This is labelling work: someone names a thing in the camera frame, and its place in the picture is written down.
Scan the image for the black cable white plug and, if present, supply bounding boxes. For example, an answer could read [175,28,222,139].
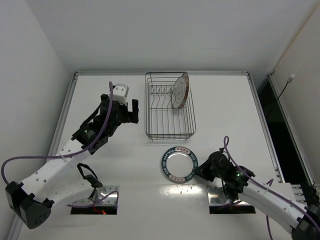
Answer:
[275,74,295,102]

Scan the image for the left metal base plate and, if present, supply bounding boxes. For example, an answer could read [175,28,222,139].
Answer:
[70,185,119,209]

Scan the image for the orange sunburst white plate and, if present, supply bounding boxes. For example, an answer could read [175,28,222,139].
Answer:
[171,72,190,109]

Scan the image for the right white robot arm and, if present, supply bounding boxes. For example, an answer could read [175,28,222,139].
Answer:
[160,136,320,240]

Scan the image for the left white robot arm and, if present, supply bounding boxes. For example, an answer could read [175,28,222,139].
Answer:
[4,94,139,229]

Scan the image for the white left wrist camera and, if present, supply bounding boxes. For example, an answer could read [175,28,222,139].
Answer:
[113,83,129,106]

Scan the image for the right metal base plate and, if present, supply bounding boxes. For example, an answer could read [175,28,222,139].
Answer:
[207,185,250,207]

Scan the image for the metal base plate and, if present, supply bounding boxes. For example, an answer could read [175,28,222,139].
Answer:
[70,185,119,209]
[207,185,250,207]

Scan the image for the black wire dish rack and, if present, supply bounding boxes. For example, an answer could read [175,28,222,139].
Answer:
[144,71,197,142]

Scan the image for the green rimmed glass plate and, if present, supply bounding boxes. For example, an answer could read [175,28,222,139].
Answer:
[160,146,199,184]

